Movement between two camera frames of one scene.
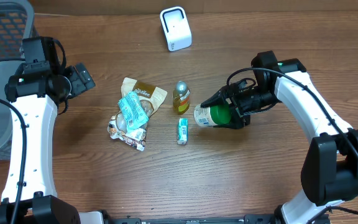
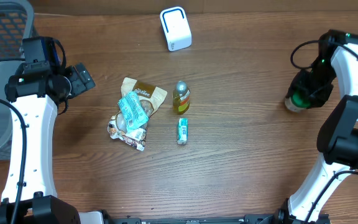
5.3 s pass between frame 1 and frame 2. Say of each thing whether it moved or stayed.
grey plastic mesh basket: stayed
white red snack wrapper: stayed
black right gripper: moved
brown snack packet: stayed
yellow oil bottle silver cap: stayed
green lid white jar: moved
